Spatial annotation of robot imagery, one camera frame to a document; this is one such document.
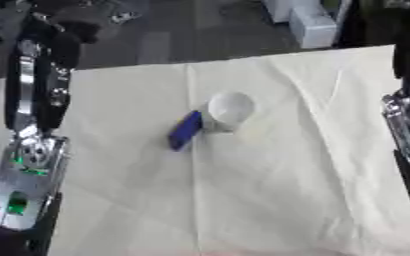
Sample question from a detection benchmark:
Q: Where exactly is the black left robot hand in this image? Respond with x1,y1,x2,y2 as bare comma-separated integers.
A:
3,12,102,132

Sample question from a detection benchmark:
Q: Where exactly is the white box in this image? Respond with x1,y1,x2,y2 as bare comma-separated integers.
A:
262,0,340,50

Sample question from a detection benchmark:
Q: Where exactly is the blue rectangular block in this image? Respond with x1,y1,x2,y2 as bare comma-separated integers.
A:
166,110,205,152

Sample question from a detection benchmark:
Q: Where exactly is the white cup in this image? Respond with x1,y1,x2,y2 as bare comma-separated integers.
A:
199,91,258,134

